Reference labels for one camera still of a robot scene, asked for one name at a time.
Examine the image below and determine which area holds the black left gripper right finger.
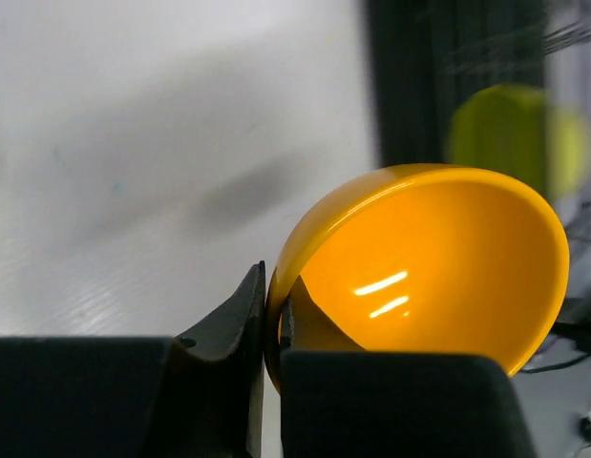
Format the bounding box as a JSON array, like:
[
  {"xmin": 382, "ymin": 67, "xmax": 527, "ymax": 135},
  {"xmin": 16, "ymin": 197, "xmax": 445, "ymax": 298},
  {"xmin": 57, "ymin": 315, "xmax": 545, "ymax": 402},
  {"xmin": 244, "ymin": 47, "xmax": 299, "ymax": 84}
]
[{"xmin": 279, "ymin": 279, "xmax": 537, "ymax": 457}]

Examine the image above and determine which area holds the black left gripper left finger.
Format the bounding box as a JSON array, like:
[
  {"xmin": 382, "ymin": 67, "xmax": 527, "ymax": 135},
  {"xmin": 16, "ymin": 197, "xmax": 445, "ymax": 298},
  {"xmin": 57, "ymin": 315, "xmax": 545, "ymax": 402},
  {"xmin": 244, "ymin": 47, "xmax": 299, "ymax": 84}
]
[{"xmin": 0, "ymin": 263, "xmax": 265, "ymax": 457}]

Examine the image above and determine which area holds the orange plastic bowl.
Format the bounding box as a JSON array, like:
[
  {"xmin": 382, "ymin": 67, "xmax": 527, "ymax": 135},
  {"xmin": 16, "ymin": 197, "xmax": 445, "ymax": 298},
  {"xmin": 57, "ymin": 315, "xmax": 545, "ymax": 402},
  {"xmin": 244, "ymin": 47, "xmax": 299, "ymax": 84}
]
[{"xmin": 264, "ymin": 164, "xmax": 570, "ymax": 386}]

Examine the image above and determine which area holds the lime green bowl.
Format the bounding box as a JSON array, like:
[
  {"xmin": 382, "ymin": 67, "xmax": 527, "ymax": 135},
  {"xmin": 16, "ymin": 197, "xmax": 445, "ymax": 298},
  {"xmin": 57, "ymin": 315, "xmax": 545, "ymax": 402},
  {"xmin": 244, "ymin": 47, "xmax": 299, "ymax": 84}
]
[{"xmin": 445, "ymin": 84, "xmax": 591, "ymax": 201}]

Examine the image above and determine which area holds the black drip tray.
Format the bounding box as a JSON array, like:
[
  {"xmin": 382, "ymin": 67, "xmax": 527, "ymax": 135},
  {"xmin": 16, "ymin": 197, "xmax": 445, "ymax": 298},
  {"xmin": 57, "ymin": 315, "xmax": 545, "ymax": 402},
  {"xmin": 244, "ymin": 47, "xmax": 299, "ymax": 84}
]
[{"xmin": 364, "ymin": 1, "xmax": 544, "ymax": 166}]

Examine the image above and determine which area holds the grey wire dish rack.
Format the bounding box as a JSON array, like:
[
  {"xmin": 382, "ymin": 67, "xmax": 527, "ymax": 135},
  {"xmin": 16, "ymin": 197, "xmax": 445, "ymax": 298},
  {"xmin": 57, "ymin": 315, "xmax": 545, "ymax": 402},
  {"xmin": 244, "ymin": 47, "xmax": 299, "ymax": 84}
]
[{"xmin": 422, "ymin": 1, "xmax": 591, "ymax": 86}]

